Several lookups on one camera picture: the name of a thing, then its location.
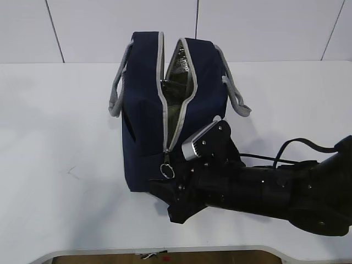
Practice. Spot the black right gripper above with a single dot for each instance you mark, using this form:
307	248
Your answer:
260	190

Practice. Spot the navy insulated lunch bag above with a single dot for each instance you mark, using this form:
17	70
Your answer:
161	106

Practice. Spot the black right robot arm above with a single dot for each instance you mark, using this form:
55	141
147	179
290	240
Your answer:
312	196

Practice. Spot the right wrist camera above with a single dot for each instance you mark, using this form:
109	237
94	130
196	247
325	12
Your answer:
210	141

